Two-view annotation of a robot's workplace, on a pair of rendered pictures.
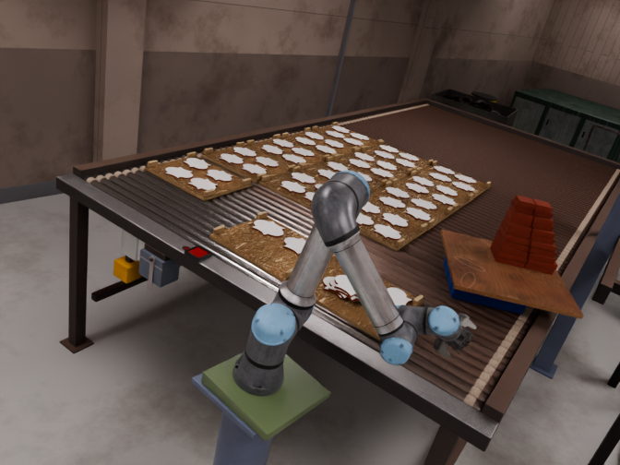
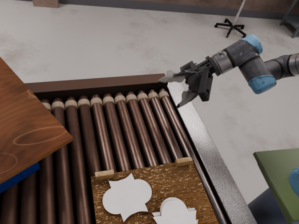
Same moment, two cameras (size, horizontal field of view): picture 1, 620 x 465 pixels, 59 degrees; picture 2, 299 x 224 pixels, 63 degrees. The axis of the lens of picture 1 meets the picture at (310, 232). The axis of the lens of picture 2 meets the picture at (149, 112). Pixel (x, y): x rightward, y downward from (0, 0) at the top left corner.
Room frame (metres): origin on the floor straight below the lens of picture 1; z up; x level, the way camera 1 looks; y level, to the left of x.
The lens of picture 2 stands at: (2.04, -0.20, 1.65)
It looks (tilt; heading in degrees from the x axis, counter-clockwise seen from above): 48 degrees down; 214
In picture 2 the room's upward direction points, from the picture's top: 14 degrees clockwise
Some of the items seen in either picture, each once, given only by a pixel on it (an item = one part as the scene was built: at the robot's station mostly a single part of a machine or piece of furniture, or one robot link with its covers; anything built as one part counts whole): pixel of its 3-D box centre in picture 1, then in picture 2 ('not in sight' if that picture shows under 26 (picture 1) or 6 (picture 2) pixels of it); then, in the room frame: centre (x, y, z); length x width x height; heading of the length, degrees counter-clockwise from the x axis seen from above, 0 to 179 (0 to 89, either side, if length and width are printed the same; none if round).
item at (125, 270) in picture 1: (128, 254); not in sight; (2.00, 0.74, 0.74); 0.09 x 0.08 x 0.24; 61
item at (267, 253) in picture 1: (274, 245); not in sight; (2.01, 0.13, 0.93); 0.41 x 0.35 x 0.02; 59
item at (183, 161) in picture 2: not in sight; (183, 161); (1.58, -0.33, 0.95); 0.06 x 0.02 x 0.03; 150
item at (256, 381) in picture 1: (261, 363); not in sight; (1.25, 0.05, 0.95); 0.15 x 0.15 x 0.10
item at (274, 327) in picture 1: (271, 332); not in sight; (1.26, 0.04, 1.07); 0.13 x 0.12 x 0.14; 165
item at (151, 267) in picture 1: (158, 266); not in sight; (1.91, 0.58, 0.77); 0.14 x 0.11 x 0.18; 61
